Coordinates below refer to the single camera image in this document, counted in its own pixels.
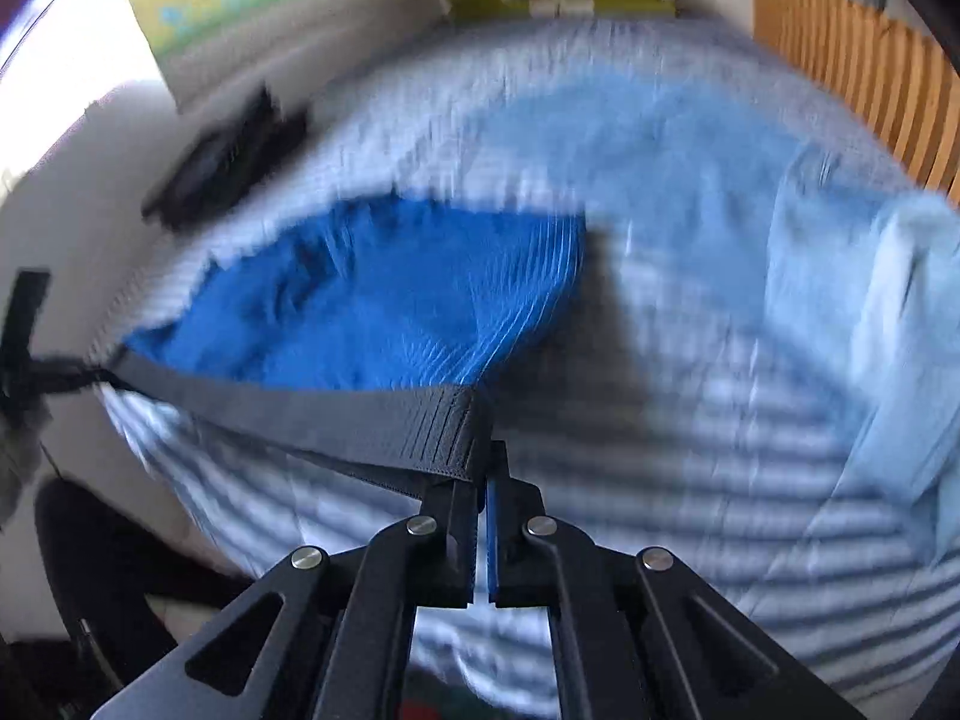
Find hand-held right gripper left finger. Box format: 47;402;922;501
91;478;482;720

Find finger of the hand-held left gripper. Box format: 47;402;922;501
0;268;55;421

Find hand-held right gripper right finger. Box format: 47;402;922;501
486;441;867;720

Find blue shorts with black waistband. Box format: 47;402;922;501
96;193;592;502

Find blue white striped blanket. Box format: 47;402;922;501
96;15;960;720

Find black device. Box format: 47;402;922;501
141;84;310;232

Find light blue garment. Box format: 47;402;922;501
405;79;890;278

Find pale blue cloth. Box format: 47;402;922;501
763;154;960;571

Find wooden slat bed rail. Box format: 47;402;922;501
752;0;960;209

